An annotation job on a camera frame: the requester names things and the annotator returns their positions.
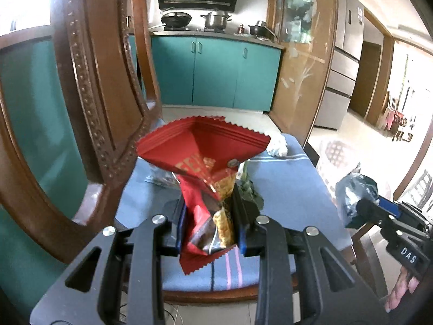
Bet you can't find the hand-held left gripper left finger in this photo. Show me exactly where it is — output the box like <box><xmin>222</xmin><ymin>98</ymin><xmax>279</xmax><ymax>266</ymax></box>
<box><xmin>34</xmin><ymin>203</ymin><xmax>188</xmax><ymax>325</ymax></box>

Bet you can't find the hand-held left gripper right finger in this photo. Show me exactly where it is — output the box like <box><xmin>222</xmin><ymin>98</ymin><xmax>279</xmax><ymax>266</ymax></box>
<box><xmin>232</xmin><ymin>188</ymin><xmax>384</xmax><ymax>325</ymax></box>

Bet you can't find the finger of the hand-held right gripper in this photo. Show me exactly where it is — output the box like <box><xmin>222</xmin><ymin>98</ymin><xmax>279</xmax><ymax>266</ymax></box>
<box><xmin>376</xmin><ymin>196</ymin><xmax>411</xmax><ymax>219</ymax></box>
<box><xmin>355</xmin><ymin>198</ymin><xmax>389</xmax><ymax>227</ymax></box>

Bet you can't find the dark teal plastic bag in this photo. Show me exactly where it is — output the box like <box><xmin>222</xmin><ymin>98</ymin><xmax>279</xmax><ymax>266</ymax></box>
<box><xmin>335</xmin><ymin>172</ymin><xmax>379</xmax><ymax>229</ymax></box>

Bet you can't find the white lattice plastic basket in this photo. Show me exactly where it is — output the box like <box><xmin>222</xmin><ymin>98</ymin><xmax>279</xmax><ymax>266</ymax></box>
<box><xmin>316</xmin><ymin>139</ymin><xmax>364</xmax><ymax>197</ymax></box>

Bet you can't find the red snack wrapper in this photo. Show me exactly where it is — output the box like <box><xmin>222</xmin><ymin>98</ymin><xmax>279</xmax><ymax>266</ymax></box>
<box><xmin>136</xmin><ymin>116</ymin><xmax>271</xmax><ymax>275</ymax></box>

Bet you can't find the person's right hand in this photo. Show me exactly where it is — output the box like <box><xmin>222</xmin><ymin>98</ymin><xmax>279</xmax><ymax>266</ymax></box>
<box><xmin>385</xmin><ymin>266</ymin><xmax>422</xmax><ymax>314</ymax></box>

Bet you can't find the dark green wrapper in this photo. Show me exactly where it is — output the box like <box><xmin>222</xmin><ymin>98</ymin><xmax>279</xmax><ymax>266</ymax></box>
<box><xmin>237</xmin><ymin>161</ymin><xmax>264</xmax><ymax>210</ymax></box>

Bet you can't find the wooden framed glass door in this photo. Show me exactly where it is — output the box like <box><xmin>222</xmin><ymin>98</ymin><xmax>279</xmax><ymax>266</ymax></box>
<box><xmin>265</xmin><ymin>0</ymin><xmax>339</xmax><ymax>146</ymax></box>
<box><xmin>394</xmin><ymin>129</ymin><xmax>433</xmax><ymax>207</ymax></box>

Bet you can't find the clear bag with dark contents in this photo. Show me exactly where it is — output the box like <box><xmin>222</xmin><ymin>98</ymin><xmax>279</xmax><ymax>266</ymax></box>
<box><xmin>145</xmin><ymin>164</ymin><xmax>181</xmax><ymax>187</ymax></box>

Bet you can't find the blue striped seat cushion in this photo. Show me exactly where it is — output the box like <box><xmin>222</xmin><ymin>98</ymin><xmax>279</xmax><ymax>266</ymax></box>
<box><xmin>115</xmin><ymin>134</ymin><xmax>352</xmax><ymax>293</ymax></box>

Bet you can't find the pink plastic chair stack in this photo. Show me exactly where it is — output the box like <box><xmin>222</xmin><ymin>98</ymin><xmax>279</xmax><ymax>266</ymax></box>
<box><xmin>380</xmin><ymin>105</ymin><xmax>415</xmax><ymax>143</ymax></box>

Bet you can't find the white crumpled tissue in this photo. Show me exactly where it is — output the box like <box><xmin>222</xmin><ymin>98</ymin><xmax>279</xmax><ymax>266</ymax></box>
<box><xmin>267</xmin><ymin>134</ymin><xmax>289</xmax><ymax>158</ymax></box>

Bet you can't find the silver refrigerator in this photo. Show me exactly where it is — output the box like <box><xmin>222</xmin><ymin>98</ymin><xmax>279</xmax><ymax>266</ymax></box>
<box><xmin>313</xmin><ymin>0</ymin><xmax>364</xmax><ymax>131</ymax></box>

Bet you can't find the carved wooden chair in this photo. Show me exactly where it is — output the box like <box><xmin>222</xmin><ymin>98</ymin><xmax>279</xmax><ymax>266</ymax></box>
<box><xmin>0</xmin><ymin>0</ymin><xmax>359</xmax><ymax>305</ymax></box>

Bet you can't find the teal kitchen cabinet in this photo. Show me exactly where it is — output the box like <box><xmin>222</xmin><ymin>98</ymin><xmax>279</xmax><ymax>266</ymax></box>
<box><xmin>150</xmin><ymin>34</ymin><xmax>283</xmax><ymax>112</ymax></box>
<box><xmin>0</xmin><ymin>39</ymin><xmax>88</xmax><ymax>312</ymax></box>

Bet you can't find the black cooking pot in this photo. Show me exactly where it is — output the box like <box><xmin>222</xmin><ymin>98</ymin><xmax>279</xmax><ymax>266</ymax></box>
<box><xmin>248</xmin><ymin>20</ymin><xmax>276</xmax><ymax>38</ymax></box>

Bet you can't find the stainless steel pot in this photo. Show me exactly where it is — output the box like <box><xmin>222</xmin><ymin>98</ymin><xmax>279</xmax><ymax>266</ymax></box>
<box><xmin>200</xmin><ymin>10</ymin><xmax>232</xmax><ymax>29</ymax></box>

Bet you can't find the black wok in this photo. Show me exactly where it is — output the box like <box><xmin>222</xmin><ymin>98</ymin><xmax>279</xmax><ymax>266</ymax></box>
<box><xmin>160</xmin><ymin>11</ymin><xmax>193</xmax><ymax>28</ymax></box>

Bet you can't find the white cable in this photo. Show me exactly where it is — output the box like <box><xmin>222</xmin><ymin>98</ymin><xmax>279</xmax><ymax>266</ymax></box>
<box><xmin>170</xmin><ymin>305</ymin><xmax>185</xmax><ymax>325</ymax></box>

